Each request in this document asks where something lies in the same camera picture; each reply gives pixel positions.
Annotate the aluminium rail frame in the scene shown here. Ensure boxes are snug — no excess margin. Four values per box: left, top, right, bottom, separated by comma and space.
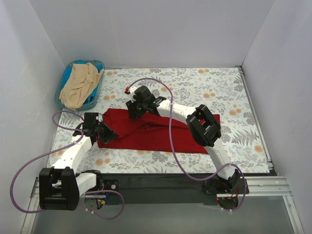
20, 65, 305, 234

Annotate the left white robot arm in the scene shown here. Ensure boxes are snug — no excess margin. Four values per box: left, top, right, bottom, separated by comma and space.
39, 112, 118, 211

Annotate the floral table mat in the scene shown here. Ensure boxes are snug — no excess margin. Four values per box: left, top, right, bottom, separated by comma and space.
46, 67, 272, 174

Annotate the blue t shirt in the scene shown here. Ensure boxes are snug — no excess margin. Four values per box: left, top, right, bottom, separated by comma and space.
58, 60, 104, 109

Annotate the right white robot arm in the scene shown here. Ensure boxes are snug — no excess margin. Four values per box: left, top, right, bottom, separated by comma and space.
125, 86, 240, 194

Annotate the beige t shirt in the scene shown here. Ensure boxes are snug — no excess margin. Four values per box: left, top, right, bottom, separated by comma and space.
59, 62, 104, 110

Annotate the purple cable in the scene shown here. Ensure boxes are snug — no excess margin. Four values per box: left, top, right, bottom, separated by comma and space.
126, 78, 247, 213
10, 111, 125, 220

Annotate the blue plastic basket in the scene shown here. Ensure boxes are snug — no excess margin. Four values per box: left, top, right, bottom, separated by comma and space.
54, 59, 105, 111

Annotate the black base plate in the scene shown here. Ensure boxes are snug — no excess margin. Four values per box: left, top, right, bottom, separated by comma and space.
84, 174, 249, 209

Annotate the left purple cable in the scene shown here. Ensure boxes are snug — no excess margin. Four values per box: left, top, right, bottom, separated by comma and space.
10, 111, 125, 220

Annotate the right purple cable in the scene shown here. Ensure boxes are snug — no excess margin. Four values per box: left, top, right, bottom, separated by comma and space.
126, 78, 247, 213

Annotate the red t shirt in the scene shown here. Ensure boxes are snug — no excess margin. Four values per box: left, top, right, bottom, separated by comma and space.
97, 108, 207, 154

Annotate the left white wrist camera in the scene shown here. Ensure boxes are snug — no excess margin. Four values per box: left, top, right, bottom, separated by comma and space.
125, 86, 137, 102

